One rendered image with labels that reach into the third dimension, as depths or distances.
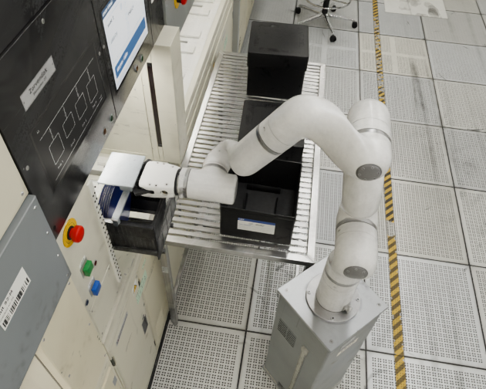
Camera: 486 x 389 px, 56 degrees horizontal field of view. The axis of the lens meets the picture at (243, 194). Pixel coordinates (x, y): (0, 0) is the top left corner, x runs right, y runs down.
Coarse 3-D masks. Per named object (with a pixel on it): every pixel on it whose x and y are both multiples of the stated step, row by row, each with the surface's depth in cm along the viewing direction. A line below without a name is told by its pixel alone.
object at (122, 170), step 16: (112, 160) 130; (128, 160) 130; (112, 176) 126; (128, 176) 126; (128, 192) 132; (144, 208) 153; (160, 208) 134; (112, 224) 128; (128, 224) 128; (144, 224) 128; (160, 224) 137; (112, 240) 137; (128, 240) 135; (144, 240) 134; (160, 240) 139
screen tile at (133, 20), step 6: (126, 0) 116; (132, 0) 120; (138, 0) 125; (126, 6) 117; (138, 6) 126; (138, 12) 126; (132, 18) 122; (138, 18) 127; (132, 24) 123; (132, 30) 123
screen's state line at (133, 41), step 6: (144, 24) 133; (138, 30) 128; (138, 36) 129; (132, 42) 125; (126, 48) 121; (132, 48) 125; (126, 54) 121; (120, 60) 118; (126, 60) 122; (120, 66) 119; (120, 72) 119
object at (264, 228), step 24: (264, 168) 185; (288, 168) 183; (240, 192) 190; (264, 192) 191; (288, 192) 191; (240, 216) 167; (264, 216) 164; (288, 216) 162; (264, 240) 175; (288, 240) 173
